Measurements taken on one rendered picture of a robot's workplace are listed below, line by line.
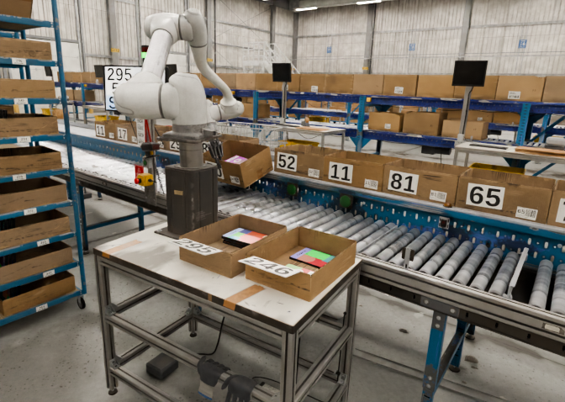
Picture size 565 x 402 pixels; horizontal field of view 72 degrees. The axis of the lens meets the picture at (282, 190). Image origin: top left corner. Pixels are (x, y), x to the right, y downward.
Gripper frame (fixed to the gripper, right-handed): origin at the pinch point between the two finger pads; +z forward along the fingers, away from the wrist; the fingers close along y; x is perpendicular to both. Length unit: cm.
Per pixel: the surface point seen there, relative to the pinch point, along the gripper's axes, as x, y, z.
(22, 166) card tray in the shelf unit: -53, 93, -21
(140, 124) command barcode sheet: -31, 29, -36
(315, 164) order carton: 51, -32, 16
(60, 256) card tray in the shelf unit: -72, 80, 33
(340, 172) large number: 67, -31, 24
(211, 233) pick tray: 51, 62, 34
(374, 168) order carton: 90, -32, 26
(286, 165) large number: 28.8, -31.2, 11.5
